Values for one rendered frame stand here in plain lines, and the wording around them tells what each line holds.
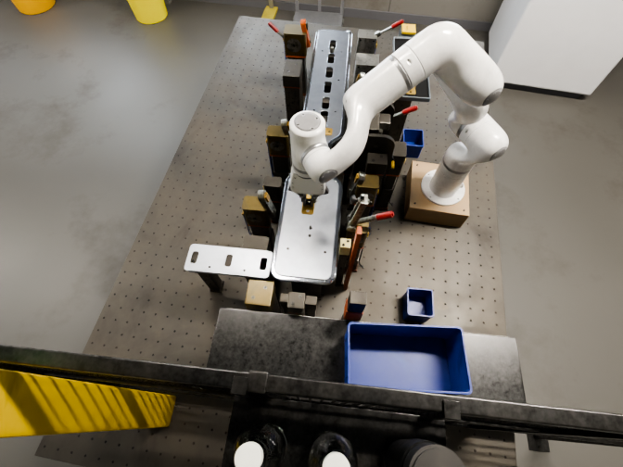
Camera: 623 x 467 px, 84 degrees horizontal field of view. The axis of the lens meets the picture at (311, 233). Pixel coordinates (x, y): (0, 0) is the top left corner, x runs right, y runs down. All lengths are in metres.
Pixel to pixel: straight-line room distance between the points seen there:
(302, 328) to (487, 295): 0.85
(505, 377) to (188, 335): 1.10
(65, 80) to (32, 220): 1.46
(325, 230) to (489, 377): 0.67
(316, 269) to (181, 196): 0.86
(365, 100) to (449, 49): 0.20
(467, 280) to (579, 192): 1.73
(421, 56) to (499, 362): 0.85
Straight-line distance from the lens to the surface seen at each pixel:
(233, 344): 1.11
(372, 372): 1.08
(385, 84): 0.85
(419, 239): 1.64
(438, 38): 0.89
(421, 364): 1.12
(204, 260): 1.25
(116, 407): 1.11
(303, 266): 1.18
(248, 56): 2.45
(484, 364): 1.18
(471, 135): 1.35
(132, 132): 3.26
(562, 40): 3.46
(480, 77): 0.97
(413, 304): 1.51
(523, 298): 2.55
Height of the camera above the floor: 2.10
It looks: 62 degrees down
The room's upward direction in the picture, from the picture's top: straight up
